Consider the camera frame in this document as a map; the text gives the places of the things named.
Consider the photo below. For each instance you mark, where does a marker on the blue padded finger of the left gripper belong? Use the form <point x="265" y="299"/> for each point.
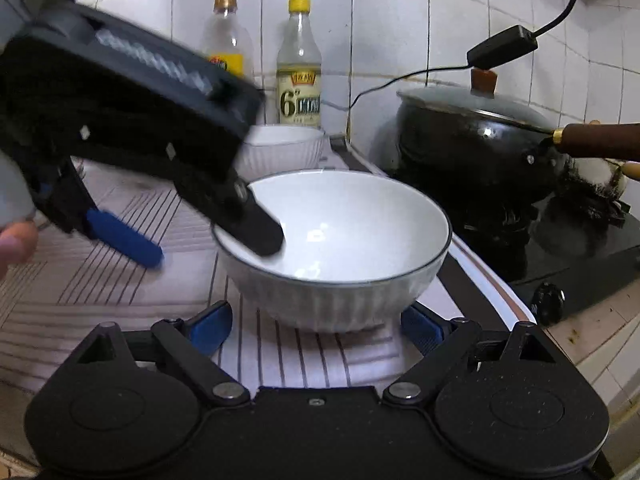
<point x="116" y="234"/>

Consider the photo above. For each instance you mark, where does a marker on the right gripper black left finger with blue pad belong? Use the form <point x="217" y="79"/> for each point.
<point x="185" y="350"/>

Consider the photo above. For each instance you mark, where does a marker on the black gas stove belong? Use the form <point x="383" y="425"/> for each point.
<point x="560" y="256"/>

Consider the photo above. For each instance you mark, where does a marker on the person's left hand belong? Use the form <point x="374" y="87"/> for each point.
<point x="18" y="242"/>

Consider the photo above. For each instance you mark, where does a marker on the striped white table mat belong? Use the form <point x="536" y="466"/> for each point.
<point x="50" y="303"/>

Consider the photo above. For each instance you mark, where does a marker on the white ribbed bowl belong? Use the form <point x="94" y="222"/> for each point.
<point x="358" y="250"/>
<point x="275" y="149"/>

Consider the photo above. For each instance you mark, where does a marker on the white vinegar bottle yellow cap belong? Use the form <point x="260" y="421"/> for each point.
<point x="299" y="69"/>

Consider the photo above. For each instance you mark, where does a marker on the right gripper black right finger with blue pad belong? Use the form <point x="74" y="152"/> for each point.
<point x="443" y="345"/>

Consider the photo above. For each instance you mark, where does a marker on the black inline cable switch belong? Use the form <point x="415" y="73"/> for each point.
<point x="501" y="48"/>

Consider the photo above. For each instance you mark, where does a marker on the black wok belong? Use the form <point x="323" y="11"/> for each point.
<point x="466" y="162"/>

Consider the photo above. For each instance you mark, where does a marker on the glass wok lid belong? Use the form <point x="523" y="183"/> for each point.
<point x="476" y="103"/>

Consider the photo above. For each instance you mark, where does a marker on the cooking wine bottle yellow label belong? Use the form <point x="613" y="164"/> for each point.
<point x="226" y="43"/>

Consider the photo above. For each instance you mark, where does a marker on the wooden wok handle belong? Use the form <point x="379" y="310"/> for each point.
<point x="620" y="141"/>

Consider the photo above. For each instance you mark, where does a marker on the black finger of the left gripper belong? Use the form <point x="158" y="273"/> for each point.
<point x="234" y="208"/>

